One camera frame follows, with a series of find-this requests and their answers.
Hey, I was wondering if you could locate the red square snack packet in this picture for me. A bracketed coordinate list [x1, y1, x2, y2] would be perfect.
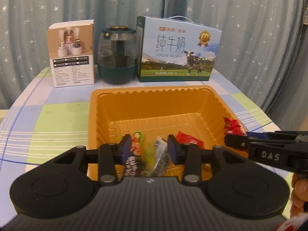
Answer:
[176, 131, 204, 149]

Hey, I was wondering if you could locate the orange red candy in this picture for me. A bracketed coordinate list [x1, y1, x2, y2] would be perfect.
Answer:
[223, 117, 247, 136]

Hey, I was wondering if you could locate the clear black snack packet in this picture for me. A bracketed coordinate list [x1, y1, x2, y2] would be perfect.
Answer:
[149, 136, 171, 177]

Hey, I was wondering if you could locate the yellow green candy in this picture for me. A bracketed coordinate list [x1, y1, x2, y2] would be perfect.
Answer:
[142, 143, 155, 176]

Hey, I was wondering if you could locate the right hand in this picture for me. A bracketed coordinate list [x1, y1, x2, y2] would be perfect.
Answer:
[290, 174, 308, 217]

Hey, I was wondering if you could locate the orange plastic tray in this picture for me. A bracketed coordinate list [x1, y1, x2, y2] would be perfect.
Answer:
[88, 84, 249, 182]

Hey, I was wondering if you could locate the plaid tablecloth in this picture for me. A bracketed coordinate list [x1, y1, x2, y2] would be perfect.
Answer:
[1, 68, 280, 227]

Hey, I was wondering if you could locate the blue star curtain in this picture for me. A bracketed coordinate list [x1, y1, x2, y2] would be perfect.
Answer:
[1, 0, 307, 130]

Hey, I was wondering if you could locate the dark green humidifier jar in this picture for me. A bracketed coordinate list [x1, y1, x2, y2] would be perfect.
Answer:
[98, 25, 137, 85]

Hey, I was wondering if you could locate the blue milk carton box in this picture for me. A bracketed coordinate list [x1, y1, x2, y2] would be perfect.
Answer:
[136, 15, 222, 82]

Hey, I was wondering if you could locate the white humidifier box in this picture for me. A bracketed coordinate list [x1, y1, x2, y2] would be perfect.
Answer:
[47, 19, 95, 88]

